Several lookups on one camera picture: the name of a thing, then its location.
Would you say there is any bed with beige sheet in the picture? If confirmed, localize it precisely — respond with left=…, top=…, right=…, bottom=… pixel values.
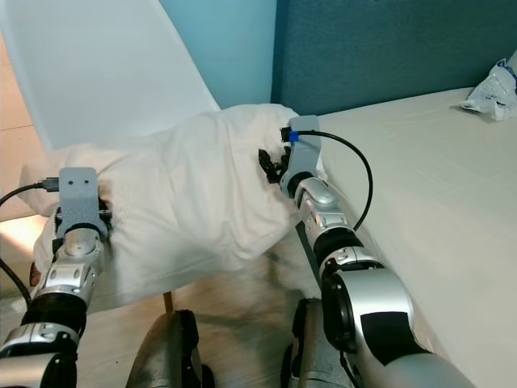
left=291, top=85, right=517, bottom=388

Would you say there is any crumpled clear plastic bag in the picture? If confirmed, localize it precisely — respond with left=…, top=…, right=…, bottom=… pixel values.
left=460, top=58, right=517, bottom=122

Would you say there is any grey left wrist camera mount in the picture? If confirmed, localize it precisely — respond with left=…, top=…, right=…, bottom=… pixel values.
left=58, top=167, right=106, bottom=240

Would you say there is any grey robot leg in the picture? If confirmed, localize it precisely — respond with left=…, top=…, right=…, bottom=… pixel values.
left=125, top=310, right=215, bottom=388
left=281, top=297, right=356, bottom=388

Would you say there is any cream white pillow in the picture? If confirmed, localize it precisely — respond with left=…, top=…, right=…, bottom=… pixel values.
left=20, top=103, right=324, bottom=280

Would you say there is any grey robot right leg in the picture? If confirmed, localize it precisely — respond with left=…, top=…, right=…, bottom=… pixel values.
left=281, top=297, right=356, bottom=388

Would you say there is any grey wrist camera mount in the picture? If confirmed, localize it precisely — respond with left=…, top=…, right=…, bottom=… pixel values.
left=279, top=116, right=324, bottom=196
left=58, top=167, right=106, bottom=240

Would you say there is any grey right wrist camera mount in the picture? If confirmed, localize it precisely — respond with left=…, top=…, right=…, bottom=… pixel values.
left=279, top=116, right=324, bottom=196

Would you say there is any grey robot left leg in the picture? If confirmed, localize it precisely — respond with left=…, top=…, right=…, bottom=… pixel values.
left=125, top=310, right=215, bottom=388

